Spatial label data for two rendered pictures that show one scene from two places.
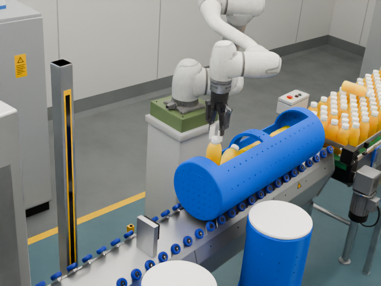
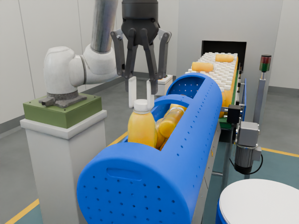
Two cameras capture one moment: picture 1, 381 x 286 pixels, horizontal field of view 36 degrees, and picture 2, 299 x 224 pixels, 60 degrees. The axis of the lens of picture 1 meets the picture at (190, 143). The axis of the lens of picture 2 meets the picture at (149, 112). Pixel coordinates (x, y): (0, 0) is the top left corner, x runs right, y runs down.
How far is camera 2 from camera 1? 195 cm
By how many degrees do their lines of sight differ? 20
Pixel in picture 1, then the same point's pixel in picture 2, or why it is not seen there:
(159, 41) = (33, 82)
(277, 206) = (250, 190)
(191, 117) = (74, 109)
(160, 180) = (53, 187)
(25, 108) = not seen: outside the picture
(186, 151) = (77, 149)
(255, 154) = (192, 122)
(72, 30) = not seen: outside the picture
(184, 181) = (99, 197)
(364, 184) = (250, 137)
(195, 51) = not seen: hidden behind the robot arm
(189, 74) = (62, 59)
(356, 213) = (245, 165)
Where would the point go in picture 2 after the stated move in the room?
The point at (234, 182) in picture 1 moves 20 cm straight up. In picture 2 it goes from (192, 173) to (198, 93)
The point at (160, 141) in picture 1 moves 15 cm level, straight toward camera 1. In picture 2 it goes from (43, 145) to (45, 159)
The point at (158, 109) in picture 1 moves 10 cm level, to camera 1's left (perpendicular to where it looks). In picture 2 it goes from (34, 110) to (11, 112)
